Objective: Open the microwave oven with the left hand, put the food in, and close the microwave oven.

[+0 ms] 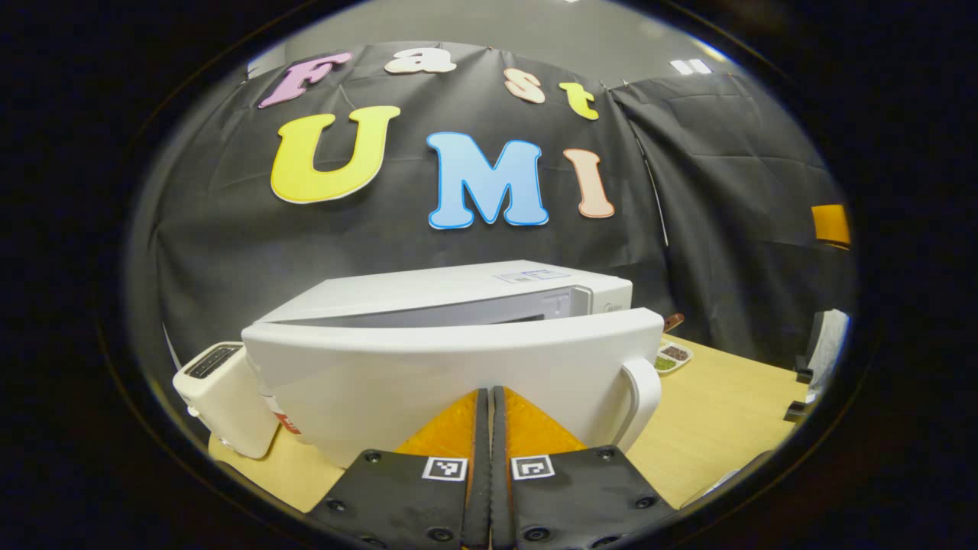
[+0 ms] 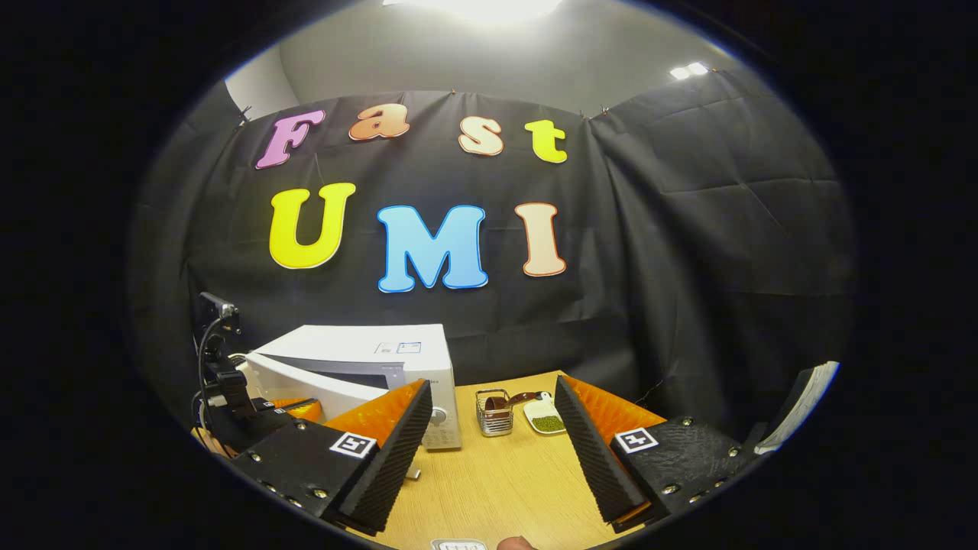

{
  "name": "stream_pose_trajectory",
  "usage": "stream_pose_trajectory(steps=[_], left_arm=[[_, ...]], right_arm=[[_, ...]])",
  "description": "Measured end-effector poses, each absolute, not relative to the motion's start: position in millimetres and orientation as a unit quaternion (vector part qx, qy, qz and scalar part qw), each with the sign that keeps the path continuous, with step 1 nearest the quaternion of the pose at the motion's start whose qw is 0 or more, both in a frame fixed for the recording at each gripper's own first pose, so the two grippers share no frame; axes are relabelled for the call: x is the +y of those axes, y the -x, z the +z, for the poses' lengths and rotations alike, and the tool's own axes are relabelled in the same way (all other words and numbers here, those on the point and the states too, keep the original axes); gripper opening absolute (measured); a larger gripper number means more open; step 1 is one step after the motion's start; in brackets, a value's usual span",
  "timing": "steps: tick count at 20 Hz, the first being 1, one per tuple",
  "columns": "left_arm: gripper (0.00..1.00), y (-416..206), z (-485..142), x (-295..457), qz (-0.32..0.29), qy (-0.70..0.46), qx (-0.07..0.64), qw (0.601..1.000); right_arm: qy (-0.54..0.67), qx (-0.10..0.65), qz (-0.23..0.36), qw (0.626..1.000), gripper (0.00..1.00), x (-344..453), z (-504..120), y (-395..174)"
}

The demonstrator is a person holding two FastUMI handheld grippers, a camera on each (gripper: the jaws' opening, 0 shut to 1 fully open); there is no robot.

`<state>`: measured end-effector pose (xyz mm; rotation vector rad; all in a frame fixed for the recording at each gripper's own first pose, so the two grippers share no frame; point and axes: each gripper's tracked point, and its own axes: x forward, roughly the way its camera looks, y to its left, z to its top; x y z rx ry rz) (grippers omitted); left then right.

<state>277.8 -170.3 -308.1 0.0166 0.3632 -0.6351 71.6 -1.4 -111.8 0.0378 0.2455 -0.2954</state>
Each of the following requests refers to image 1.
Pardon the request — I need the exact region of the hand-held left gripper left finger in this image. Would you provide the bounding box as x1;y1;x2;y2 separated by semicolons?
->
306;387;490;550

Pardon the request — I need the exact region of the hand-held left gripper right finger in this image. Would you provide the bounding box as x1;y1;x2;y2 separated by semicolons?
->
491;386;677;550

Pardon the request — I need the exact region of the white microwave oven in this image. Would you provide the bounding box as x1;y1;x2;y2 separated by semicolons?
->
241;260;664;468

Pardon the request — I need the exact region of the black backdrop cloth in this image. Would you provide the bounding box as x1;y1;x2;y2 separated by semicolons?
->
130;42;853;383

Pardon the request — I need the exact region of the person's white shirt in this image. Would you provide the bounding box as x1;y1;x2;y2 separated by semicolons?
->
808;309;850;400

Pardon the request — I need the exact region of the white divided dish of grains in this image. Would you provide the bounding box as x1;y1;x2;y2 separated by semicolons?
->
653;341;694;375

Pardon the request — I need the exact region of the white plate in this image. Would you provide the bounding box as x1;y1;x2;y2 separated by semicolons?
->
680;468;740;509

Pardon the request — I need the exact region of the white toaster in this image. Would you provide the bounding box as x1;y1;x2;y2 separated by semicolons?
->
173;341;280;459

